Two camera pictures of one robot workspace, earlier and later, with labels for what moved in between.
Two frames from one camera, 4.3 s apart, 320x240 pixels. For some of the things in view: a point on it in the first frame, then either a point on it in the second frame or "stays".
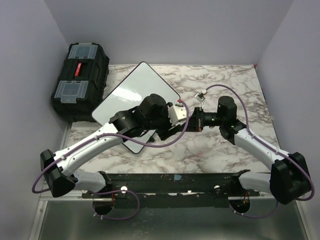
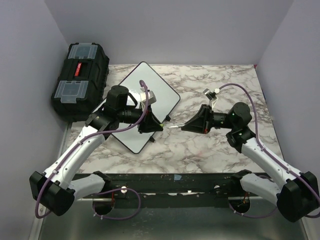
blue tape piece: [177, 177] stays
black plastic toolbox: [81, 84] stays
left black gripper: [168, 131] → [150, 123]
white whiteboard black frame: [132, 92] stays
